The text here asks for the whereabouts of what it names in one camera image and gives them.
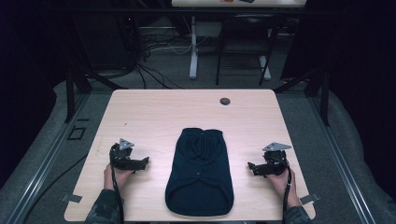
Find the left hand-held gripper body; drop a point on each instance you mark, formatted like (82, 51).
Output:
(122, 154)

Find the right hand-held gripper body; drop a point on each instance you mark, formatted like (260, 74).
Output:
(275, 161)

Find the black tape rectangle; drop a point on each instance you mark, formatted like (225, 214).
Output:
(76, 133)

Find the person's right hand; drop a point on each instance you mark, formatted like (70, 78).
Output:
(284, 188)

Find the person's left hand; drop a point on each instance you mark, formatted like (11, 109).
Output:
(117, 178)

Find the black metal frame stand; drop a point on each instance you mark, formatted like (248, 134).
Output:
(76, 90)
(314, 87)

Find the aluminium floor rail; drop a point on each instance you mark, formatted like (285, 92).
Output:
(43, 168)
(339, 161)

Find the white desk with legs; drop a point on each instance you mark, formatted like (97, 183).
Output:
(193, 46)

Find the dark curtain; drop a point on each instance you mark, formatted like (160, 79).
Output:
(358, 77)
(28, 77)

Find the dark blue garment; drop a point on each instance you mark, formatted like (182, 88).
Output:
(199, 174)

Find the black chair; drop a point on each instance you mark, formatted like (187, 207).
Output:
(246, 31)

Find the grey metal table bracket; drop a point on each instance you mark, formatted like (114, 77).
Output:
(309, 198)
(72, 198)

